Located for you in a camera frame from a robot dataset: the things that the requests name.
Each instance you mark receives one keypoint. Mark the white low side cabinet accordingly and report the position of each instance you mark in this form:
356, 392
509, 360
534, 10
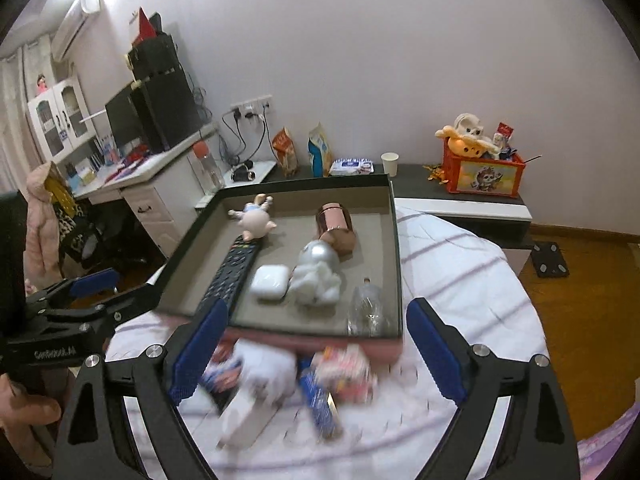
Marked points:
254, 175

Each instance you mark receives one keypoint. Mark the white striped quilted tablecloth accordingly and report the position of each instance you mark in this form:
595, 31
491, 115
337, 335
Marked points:
470, 284

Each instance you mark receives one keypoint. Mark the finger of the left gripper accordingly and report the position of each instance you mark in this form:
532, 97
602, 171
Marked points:
70, 289
129, 305

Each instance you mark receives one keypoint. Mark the pink pig figurine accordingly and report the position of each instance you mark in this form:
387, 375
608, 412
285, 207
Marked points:
254, 219

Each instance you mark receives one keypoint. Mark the white glass-door cabinet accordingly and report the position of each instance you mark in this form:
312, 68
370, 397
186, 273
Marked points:
61, 120

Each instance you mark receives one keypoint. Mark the white plush toy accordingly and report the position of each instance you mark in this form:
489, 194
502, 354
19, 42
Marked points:
466, 138

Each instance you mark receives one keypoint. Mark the orange toy storage box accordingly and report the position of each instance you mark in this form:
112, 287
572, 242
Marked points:
482, 176

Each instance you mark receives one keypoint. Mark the left hand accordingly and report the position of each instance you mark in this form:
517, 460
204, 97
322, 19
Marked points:
20, 412

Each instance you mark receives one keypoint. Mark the white wall air conditioner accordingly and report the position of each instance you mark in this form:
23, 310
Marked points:
81, 14

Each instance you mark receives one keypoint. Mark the wet wipes pack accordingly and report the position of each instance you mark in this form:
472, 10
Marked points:
347, 167

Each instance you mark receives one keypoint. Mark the black computer monitor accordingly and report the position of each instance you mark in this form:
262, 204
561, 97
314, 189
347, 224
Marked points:
126, 128

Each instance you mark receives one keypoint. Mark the pink jacket on chair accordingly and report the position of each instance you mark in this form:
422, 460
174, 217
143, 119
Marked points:
42, 232

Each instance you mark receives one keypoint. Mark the white round-head figurine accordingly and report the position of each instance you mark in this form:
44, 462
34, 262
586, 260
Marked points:
315, 281

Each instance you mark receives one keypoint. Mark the black floor scale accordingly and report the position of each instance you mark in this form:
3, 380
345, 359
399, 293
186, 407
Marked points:
548, 260

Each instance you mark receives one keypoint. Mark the orange snack bag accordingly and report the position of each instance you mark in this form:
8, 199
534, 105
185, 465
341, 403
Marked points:
284, 147

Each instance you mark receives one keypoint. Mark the white desk with drawers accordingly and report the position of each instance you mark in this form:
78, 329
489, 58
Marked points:
161, 192

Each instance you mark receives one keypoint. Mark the pink Hello Kitty block figure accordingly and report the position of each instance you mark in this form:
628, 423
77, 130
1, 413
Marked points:
345, 373

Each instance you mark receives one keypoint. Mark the black TV remote control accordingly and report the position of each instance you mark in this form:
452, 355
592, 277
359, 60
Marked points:
231, 276

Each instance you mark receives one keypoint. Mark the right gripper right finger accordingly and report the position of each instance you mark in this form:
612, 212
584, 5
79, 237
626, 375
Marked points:
537, 439

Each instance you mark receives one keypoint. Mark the white paper cup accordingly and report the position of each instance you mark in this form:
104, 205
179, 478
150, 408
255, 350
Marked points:
390, 163

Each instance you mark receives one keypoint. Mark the pink storage box tray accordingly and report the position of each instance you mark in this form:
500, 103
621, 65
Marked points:
375, 259

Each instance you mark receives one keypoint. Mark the blue white snack bag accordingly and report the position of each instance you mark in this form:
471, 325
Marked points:
320, 155

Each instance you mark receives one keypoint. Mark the white earbuds case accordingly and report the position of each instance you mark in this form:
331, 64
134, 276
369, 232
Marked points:
270, 282

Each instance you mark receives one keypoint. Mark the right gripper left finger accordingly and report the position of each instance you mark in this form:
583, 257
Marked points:
96, 440

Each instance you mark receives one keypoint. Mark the black computer tower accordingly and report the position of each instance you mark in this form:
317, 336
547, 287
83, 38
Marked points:
166, 110

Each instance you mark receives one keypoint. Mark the rose gold metal cup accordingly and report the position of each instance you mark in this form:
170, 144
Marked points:
334, 226

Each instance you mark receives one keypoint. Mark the clear plastic bottle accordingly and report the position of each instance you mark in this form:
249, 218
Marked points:
366, 317

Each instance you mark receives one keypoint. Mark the wall power outlet strip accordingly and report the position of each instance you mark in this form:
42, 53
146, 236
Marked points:
260, 105

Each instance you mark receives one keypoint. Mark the black speaker on tower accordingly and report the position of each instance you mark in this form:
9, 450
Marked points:
153, 56

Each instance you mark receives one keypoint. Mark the orange-cap water bottle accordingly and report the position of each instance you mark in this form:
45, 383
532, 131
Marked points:
210, 168

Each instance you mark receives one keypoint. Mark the white charger adapter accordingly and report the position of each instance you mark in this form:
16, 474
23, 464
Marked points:
244, 419

